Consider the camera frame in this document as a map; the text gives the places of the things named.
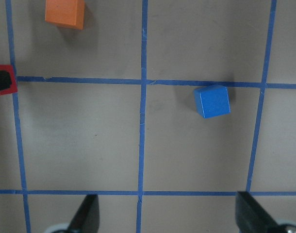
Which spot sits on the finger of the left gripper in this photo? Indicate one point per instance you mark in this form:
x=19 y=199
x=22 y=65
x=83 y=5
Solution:
x=5 y=80

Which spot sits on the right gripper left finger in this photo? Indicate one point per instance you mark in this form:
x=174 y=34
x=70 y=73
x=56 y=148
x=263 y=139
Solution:
x=86 y=219

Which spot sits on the red wooden block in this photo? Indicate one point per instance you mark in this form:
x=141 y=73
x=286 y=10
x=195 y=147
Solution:
x=13 y=88

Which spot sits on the blue wooden block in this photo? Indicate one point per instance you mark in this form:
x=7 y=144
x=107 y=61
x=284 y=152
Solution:
x=212 y=101

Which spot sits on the orange wooden block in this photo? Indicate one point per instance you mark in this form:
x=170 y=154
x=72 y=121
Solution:
x=65 y=13

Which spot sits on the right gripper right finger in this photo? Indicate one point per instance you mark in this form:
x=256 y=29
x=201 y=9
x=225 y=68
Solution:
x=251 y=217

